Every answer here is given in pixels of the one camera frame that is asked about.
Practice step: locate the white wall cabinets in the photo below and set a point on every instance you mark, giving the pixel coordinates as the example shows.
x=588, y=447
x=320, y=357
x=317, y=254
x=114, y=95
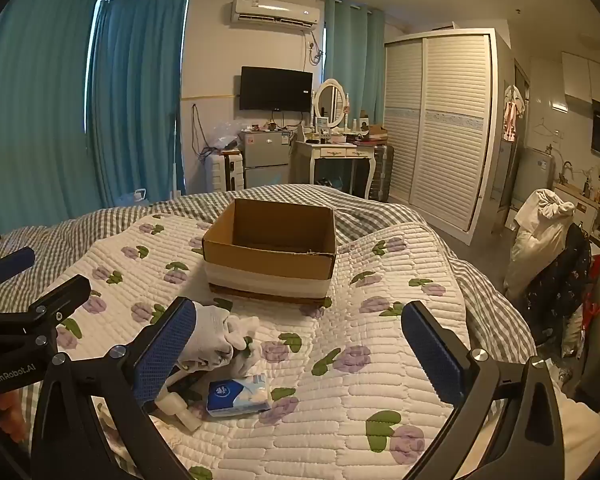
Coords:
x=587, y=77

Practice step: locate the dark floral garment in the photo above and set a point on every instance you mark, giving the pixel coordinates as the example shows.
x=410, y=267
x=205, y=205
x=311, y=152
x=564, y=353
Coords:
x=560, y=285

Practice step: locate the narrow teal curtain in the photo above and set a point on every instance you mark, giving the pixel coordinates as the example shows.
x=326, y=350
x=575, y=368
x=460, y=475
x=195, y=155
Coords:
x=352, y=60

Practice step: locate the wide teal curtain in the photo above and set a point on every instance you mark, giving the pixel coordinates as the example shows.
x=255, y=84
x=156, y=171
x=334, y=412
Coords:
x=30, y=110

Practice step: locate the blue and white tissue packet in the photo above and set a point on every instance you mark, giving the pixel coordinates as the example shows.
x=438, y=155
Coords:
x=240, y=395

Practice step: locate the grey washing machine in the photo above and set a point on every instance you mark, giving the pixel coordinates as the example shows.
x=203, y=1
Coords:
x=535, y=175

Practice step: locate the black wall television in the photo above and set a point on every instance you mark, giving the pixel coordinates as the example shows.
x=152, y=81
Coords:
x=275, y=89

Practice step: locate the grey gingham blanket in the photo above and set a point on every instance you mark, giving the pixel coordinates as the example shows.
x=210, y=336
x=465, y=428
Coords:
x=105, y=220

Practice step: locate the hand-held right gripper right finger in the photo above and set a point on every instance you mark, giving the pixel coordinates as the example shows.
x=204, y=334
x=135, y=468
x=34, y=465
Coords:
x=432, y=355

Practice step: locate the white air conditioner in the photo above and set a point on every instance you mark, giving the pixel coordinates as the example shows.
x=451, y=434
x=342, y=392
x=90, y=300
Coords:
x=275, y=12

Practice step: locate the small white plastic bottle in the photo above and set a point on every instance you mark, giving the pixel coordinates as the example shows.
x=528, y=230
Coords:
x=180, y=410

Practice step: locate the white cloth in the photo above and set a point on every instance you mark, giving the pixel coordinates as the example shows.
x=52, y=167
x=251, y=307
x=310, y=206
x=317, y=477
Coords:
x=210, y=335
x=580, y=430

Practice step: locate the white louvred wardrobe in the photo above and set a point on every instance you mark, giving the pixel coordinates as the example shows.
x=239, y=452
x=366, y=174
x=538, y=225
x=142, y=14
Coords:
x=445, y=135

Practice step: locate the white laundry bundle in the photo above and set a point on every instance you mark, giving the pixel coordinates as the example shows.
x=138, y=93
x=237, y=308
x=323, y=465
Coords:
x=540, y=240

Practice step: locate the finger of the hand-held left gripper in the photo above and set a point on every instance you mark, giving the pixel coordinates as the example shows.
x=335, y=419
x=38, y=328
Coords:
x=62, y=292
x=11, y=263

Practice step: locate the small grey fridge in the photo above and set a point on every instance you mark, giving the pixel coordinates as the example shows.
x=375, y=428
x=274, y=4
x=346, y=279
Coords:
x=265, y=160

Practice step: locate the person's left hand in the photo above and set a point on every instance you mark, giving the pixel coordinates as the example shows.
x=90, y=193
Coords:
x=12, y=412

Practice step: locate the white dressing table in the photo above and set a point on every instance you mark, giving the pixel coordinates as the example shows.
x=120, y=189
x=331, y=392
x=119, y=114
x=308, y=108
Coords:
x=330, y=152

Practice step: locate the oval white vanity mirror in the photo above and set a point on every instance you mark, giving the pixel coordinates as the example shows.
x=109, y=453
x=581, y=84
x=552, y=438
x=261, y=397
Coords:
x=330, y=102

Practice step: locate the hanging pink clothes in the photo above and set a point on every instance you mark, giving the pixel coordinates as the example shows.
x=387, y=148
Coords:
x=512, y=110

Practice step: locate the cardboard box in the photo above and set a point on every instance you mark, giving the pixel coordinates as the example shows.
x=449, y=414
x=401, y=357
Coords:
x=280, y=262

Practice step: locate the clear plastic bag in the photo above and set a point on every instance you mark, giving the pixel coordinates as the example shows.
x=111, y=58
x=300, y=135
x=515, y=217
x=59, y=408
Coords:
x=227, y=135

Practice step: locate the dark suitcase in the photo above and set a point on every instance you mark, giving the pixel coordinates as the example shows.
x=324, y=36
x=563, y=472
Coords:
x=382, y=172

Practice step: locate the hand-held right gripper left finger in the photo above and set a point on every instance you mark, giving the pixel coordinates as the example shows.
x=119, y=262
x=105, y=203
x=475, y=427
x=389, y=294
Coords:
x=165, y=352

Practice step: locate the white floral quilt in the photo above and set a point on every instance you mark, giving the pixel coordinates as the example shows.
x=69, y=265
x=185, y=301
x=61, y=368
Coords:
x=330, y=410

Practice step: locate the white suitcase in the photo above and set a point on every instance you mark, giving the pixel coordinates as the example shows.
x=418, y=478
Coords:
x=225, y=172

